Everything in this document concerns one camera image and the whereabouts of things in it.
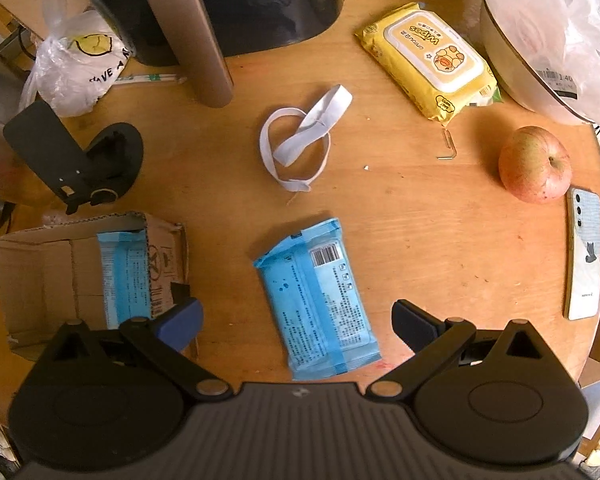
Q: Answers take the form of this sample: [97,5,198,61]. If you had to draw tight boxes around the wrapped chopsticks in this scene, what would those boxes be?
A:
[111,72,187,84]

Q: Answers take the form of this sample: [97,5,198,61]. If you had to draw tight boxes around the blue wet wipes packet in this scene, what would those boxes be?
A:
[252,217,383,382]
[96,231,153,330]

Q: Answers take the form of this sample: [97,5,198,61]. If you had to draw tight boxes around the red apple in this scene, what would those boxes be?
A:
[497,126,574,205]

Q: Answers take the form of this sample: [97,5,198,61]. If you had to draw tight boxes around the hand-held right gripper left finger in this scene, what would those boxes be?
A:
[46,297,233,403]

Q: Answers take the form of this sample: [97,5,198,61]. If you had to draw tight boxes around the bronze appliance handle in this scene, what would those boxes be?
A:
[145,0,235,109]

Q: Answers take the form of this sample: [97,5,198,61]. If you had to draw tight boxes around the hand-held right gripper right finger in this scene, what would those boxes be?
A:
[365,299,548,402]

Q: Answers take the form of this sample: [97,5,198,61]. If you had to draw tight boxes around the clear plastic bag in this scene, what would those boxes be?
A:
[481,0,600,137]

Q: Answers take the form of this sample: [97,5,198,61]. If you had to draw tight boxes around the wooden desktop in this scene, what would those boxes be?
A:
[0,0,600,411]

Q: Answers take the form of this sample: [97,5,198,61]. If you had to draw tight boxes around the metal hex key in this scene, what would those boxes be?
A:
[437,129,457,162]

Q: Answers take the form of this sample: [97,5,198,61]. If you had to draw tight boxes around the grey lidded container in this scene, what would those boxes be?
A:
[0,41,32,126]

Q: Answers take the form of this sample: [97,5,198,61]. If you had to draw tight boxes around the cardboard box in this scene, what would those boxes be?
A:
[0,211,201,361]

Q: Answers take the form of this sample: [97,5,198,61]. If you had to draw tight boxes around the black kitchen appliance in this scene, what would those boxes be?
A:
[60,0,347,67]

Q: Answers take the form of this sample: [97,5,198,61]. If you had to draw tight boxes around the white elastic band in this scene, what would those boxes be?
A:
[259,85,353,196]

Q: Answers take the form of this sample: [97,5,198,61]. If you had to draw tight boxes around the black plastic stand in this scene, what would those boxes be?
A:
[2,100,145,216]

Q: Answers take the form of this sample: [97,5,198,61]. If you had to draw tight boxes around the white smiley plastic bag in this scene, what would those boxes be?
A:
[19,0,134,119]

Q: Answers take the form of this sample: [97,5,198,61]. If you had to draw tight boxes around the white smartphone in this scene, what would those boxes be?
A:
[563,187,600,321]

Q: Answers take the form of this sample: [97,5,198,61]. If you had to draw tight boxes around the yellow wet wipes pack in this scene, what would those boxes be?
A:
[355,1,502,126]

